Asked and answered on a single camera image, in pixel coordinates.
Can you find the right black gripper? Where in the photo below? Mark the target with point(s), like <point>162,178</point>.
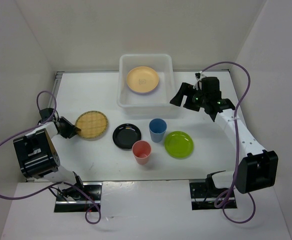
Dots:
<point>185,89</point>

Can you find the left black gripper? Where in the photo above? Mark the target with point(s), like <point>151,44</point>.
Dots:
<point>71,128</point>

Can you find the yellow woven pattern plate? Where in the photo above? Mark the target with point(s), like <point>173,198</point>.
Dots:
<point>91,124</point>

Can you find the orange plastic plate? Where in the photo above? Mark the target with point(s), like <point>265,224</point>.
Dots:
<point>142,79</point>

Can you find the purple plastic plate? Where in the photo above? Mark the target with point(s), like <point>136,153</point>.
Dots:
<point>144,93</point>

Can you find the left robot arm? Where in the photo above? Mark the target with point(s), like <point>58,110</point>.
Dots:
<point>36,154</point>

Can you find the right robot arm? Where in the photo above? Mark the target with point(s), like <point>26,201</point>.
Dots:
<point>257,167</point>

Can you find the white plastic bin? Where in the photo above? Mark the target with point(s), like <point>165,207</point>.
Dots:
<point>150,105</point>

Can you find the blue plastic cup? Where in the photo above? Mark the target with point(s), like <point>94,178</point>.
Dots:
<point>157,129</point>

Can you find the black plate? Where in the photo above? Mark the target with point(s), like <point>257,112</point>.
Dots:
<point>126,135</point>

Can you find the green plastic plate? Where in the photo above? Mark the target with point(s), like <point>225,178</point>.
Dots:
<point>179,144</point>

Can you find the pink plastic cup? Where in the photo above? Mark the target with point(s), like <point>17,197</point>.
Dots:
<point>141,151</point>

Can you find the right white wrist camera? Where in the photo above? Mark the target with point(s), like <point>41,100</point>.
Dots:
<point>199,76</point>

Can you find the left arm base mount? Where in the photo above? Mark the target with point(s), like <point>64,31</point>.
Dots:
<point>76,202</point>

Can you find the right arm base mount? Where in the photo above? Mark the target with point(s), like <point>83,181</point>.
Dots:
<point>203,196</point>

